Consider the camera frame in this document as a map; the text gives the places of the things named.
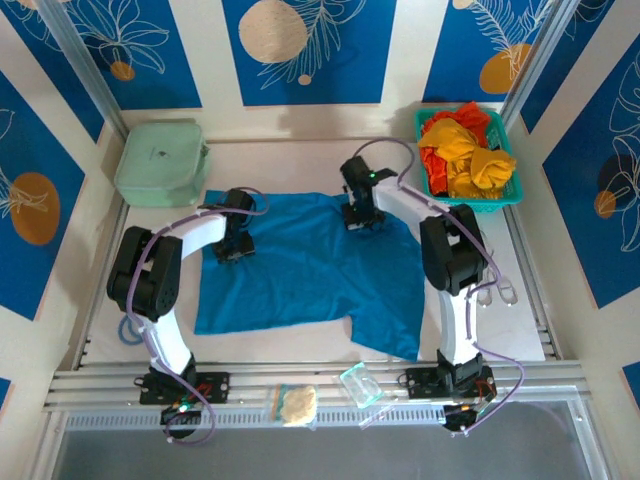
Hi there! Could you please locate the blue t-shirt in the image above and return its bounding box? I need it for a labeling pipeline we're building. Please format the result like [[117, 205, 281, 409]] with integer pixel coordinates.
[[193, 191, 426, 362]]

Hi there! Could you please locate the mint green zip case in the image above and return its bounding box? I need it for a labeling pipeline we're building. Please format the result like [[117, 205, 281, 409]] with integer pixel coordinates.
[[113, 119, 214, 209]]

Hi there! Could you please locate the yellow t-shirt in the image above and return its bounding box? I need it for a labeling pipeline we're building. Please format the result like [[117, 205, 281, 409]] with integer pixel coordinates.
[[417, 122, 518, 200]]

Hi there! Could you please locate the blue stethoscope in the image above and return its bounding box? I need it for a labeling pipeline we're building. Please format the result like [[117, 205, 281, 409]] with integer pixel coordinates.
[[117, 314, 145, 347]]

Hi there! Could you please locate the teal plastic basket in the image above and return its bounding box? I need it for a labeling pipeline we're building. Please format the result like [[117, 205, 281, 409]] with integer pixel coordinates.
[[413, 107, 525, 214]]

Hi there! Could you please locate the plastic bag with beige contents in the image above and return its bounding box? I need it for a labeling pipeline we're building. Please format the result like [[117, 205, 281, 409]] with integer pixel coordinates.
[[263, 382, 321, 431]]

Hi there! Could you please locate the clear empty plastic bag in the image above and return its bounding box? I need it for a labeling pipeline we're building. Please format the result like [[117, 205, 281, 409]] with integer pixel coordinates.
[[358, 397, 401, 431]]

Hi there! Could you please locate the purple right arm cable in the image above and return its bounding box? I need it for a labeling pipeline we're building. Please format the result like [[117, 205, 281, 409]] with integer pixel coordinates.
[[352, 138, 526, 436]]

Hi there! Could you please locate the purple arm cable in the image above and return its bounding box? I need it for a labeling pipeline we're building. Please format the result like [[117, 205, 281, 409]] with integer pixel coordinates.
[[122, 186, 271, 447], [352, 138, 526, 436]]

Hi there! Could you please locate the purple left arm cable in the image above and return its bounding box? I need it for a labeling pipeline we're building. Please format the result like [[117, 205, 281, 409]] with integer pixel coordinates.
[[122, 186, 271, 447]]

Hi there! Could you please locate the blue floral wall panel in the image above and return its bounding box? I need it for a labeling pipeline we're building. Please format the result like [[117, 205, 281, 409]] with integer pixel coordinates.
[[221, 0, 399, 107], [2, 0, 204, 112], [422, 0, 556, 104], [542, 47, 640, 310], [519, 0, 617, 135], [0, 69, 87, 321]]

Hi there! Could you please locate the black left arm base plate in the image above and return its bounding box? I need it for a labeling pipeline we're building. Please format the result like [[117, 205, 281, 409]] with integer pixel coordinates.
[[138, 370, 231, 405]]

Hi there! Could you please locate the aluminium frame rail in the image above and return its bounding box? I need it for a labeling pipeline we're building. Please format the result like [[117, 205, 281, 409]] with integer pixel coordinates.
[[42, 359, 587, 415]]

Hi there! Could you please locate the slotted grey cable duct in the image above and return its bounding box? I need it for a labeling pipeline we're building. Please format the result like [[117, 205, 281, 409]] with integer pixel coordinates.
[[62, 403, 576, 432]]

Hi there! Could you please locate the black cable connector module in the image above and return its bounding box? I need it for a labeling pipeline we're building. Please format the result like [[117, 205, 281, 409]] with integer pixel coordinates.
[[442, 402, 485, 435], [159, 402, 205, 437]]

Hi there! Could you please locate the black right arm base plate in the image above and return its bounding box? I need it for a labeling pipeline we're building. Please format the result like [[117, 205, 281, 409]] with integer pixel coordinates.
[[405, 367, 496, 401]]

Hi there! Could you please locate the aluminium frame post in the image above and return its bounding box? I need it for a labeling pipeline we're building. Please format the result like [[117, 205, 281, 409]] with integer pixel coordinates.
[[499, 0, 586, 126], [37, 0, 126, 140]]

